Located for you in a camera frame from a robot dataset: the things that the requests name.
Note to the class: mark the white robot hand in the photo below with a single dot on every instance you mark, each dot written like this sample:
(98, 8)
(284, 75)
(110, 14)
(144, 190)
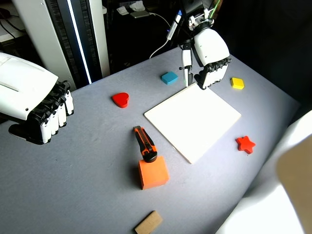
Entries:
(209, 46)
(22, 90)

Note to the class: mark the white paper sheet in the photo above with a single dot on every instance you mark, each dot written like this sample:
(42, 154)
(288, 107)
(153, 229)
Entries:
(192, 122)

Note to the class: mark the orange black utility knife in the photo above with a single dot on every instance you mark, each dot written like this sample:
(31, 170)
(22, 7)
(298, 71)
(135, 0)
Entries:
(144, 142)

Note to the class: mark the yellow block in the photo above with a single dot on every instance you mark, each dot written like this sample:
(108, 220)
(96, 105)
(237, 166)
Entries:
(237, 83)

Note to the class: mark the blue block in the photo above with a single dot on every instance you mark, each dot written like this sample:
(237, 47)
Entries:
(169, 77)

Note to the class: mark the white cabinet with black strips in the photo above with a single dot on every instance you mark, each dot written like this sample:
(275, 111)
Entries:
(44, 36)

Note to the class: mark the grey power bank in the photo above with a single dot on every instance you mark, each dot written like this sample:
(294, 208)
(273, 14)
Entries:
(139, 14)

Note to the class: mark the crumpled white object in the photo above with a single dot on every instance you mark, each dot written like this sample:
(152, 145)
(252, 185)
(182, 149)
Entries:
(136, 5)

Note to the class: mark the small white packet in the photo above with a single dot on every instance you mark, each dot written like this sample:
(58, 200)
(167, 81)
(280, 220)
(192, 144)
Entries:
(122, 10)

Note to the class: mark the red heart block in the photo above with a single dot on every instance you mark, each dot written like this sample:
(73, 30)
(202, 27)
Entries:
(120, 98)

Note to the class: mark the grey table cloth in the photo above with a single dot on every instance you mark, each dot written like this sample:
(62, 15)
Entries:
(85, 170)

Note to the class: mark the red star block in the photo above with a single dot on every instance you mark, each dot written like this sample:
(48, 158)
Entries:
(245, 144)

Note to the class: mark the orange cube block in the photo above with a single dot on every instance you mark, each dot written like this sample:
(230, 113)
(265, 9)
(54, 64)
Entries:
(153, 174)

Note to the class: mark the blurred white robot body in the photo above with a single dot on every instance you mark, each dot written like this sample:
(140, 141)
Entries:
(263, 195)

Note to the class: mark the tan wooden block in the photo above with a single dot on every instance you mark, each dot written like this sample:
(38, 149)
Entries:
(148, 223)

